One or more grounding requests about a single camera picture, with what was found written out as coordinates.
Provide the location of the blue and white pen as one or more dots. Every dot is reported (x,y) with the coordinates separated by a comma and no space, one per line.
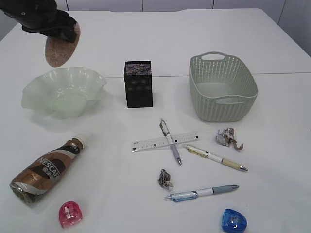
(191,195)

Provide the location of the large paper ball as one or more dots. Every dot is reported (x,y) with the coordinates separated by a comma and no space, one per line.
(226,137)

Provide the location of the grey-green plastic woven basket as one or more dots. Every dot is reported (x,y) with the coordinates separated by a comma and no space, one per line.
(222,90)

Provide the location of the black mesh pen holder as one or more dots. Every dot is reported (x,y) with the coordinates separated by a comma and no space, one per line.
(138,84)

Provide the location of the brown Nescafe coffee bottle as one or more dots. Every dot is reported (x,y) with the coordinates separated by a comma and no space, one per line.
(45,172)

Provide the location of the small paper ball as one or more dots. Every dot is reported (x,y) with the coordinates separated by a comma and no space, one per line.
(164,180)

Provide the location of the clear plastic ruler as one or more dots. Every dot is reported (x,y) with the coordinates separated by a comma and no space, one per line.
(155,143)

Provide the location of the beige and white pen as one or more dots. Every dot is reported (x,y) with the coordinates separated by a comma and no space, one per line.
(214,157)

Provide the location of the grey and white pen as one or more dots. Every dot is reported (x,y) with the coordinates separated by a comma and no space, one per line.
(169,138)

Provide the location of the pink pencil sharpener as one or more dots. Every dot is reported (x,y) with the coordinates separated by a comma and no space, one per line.
(70,214)

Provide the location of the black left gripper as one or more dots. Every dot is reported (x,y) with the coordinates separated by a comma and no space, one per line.
(41,16)

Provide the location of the blue pencil sharpener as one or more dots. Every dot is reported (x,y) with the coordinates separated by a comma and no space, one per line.
(233,221)

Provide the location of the pale green wavy glass plate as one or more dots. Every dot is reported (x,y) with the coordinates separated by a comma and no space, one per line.
(64,93)

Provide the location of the sugared bread loaf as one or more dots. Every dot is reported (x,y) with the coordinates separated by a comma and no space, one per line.
(58,51)

